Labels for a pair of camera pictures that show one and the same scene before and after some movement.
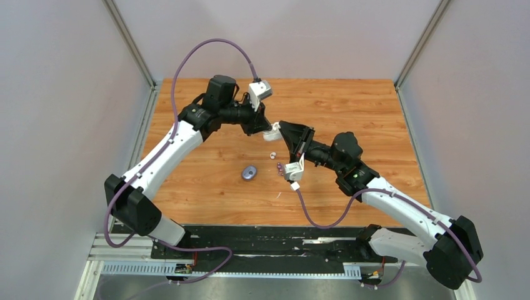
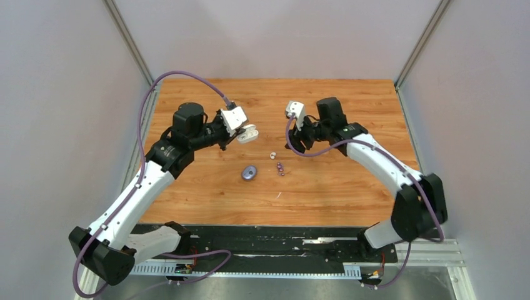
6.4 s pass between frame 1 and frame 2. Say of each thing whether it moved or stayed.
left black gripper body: moved
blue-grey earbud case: stayed
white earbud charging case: moved
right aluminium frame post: stayed
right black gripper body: moved
